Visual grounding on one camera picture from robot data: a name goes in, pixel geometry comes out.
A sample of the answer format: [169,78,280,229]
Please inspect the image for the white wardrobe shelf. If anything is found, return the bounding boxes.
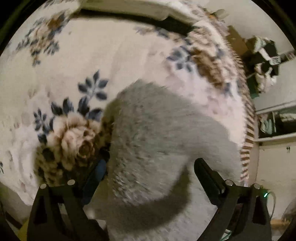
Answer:
[254,60,295,219]

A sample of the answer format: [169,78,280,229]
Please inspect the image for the folded white pants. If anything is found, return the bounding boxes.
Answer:
[79,1,198,35]

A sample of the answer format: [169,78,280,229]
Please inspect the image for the grey fluffy pants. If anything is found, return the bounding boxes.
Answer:
[105,80,241,240]

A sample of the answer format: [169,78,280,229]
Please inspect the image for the brown checkered blanket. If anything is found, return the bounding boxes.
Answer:
[190,6,255,182]

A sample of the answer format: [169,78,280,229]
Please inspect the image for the white nightstand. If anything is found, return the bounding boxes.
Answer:
[209,9,229,20]

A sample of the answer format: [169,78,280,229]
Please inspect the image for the floral bed sheet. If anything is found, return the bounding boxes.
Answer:
[0,0,248,241]

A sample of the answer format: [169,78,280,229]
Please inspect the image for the brown cardboard box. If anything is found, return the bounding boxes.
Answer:
[226,26,248,56]

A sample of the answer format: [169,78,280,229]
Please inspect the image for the chair with piled clothes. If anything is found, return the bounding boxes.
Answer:
[244,36,281,93]

